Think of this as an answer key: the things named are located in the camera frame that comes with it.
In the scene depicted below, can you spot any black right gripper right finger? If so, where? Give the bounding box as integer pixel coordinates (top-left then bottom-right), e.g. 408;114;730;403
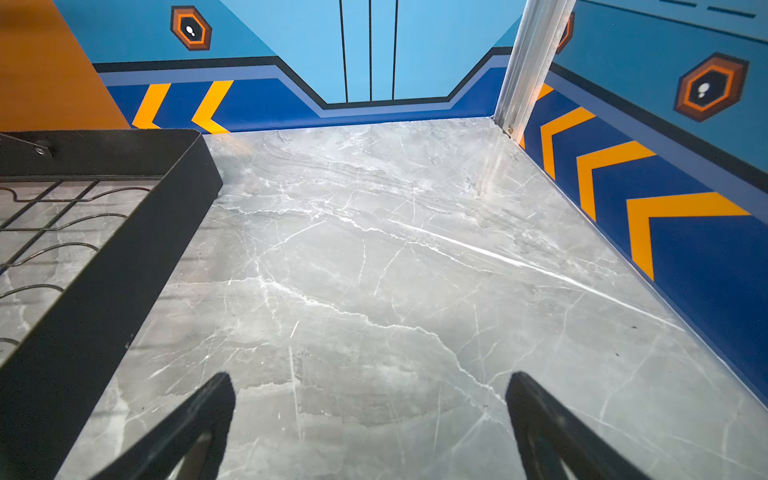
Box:
505;371;648;479

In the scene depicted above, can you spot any aluminium corner post right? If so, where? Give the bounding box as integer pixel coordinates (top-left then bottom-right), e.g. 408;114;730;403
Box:
493;0;575;143

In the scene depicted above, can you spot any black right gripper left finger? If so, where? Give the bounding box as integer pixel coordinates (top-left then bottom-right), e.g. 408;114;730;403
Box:
94;372;236;479

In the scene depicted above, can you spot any black wire dish rack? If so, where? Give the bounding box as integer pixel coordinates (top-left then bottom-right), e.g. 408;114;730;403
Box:
1;129;222;479

